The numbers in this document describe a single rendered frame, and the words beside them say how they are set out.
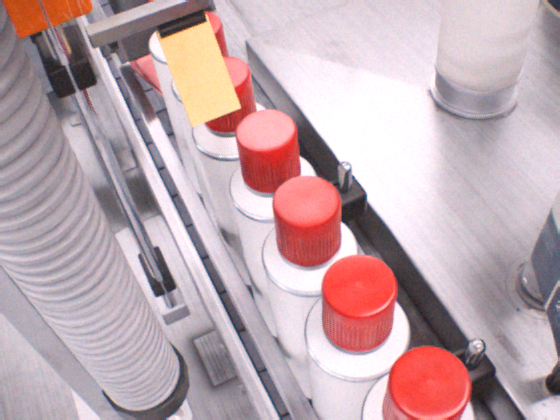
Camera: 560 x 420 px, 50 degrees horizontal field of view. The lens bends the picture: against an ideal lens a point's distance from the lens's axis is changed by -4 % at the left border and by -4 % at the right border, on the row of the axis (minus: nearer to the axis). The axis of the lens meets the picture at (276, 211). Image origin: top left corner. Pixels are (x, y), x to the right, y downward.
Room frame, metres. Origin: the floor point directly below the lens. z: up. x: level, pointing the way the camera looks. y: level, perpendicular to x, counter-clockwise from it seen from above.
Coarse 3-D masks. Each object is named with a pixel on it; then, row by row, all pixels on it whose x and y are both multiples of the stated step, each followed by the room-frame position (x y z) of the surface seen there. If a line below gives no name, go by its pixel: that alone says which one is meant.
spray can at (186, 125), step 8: (208, 16) 0.34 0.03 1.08; (216, 16) 0.34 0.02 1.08; (216, 24) 0.33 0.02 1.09; (216, 32) 0.33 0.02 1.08; (216, 40) 0.32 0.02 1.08; (224, 40) 0.33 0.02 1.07; (224, 48) 0.33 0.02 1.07; (224, 56) 0.33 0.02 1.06; (176, 88) 0.33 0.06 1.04; (176, 96) 0.32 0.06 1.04; (176, 104) 0.33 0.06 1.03; (184, 112) 0.32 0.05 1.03; (184, 120) 0.32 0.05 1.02; (184, 128) 0.32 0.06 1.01; (192, 128) 0.32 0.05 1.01; (192, 144) 0.32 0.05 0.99; (192, 152) 0.32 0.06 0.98; (192, 160) 0.33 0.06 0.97; (200, 168) 0.32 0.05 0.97; (200, 176) 0.32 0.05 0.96; (200, 184) 0.32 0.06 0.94; (208, 200) 0.32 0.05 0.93; (208, 208) 0.32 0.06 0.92
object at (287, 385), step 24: (96, 0) 0.58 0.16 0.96; (120, 72) 0.46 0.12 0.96; (144, 96) 0.42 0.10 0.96; (144, 120) 0.39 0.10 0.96; (168, 144) 0.36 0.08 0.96; (168, 168) 0.33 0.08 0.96; (192, 192) 0.30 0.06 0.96; (192, 216) 0.28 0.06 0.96; (216, 240) 0.26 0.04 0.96; (216, 264) 0.24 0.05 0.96; (240, 288) 0.21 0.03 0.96; (240, 312) 0.20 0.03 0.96; (264, 336) 0.18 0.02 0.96; (264, 360) 0.16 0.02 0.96; (288, 384) 0.14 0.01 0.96; (288, 408) 0.13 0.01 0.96
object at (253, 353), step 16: (112, 64) 0.58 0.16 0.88; (144, 80) 0.54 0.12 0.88; (128, 96) 0.52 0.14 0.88; (160, 96) 0.51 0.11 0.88; (160, 112) 0.48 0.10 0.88; (144, 128) 0.46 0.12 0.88; (176, 144) 0.44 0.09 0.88; (160, 160) 0.42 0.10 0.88; (176, 192) 0.37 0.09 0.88; (192, 224) 0.34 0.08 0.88; (192, 240) 0.32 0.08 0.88; (208, 256) 0.30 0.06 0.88; (224, 288) 0.26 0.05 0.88; (224, 304) 0.25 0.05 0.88; (240, 320) 0.23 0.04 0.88; (240, 336) 0.22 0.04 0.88; (256, 352) 0.20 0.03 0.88; (256, 368) 0.19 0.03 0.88; (272, 384) 0.18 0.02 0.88; (288, 416) 0.15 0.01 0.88
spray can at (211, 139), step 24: (240, 72) 0.28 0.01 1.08; (240, 96) 0.27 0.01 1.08; (216, 120) 0.27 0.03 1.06; (240, 120) 0.27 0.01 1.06; (216, 144) 0.27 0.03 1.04; (216, 168) 0.26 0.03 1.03; (216, 192) 0.27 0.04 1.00; (216, 216) 0.27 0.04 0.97; (240, 240) 0.26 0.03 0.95; (240, 264) 0.26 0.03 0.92
